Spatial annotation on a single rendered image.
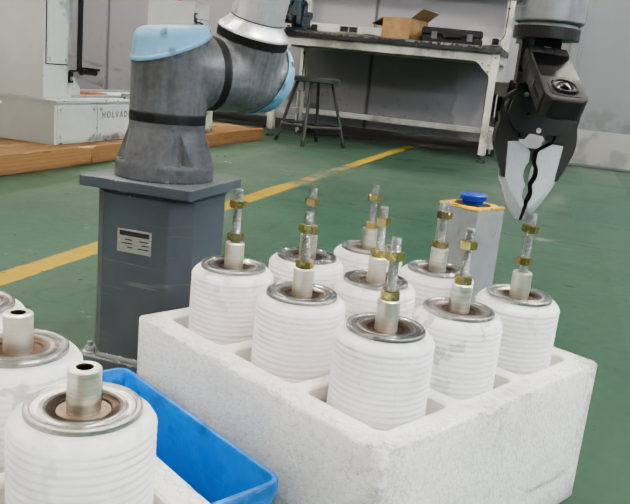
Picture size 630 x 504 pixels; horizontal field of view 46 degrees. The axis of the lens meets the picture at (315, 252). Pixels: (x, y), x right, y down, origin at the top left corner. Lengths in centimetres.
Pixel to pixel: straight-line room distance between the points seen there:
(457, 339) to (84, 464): 41
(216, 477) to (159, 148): 53
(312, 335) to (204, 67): 52
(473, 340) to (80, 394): 41
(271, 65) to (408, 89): 481
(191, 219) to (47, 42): 229
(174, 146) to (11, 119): 234
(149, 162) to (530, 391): 62
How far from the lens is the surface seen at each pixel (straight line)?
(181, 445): 83
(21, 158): 303
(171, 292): 113
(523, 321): 86
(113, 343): 120
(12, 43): 342
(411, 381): 69
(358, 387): 68
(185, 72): 112
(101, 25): 708
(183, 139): 113
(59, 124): 332
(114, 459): 49
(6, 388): 58
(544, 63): 83
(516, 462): 85
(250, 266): 87
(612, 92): 588
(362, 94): 607
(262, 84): 121
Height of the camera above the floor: 48
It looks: 14 degrees down
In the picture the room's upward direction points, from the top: 6 degrees clockwise
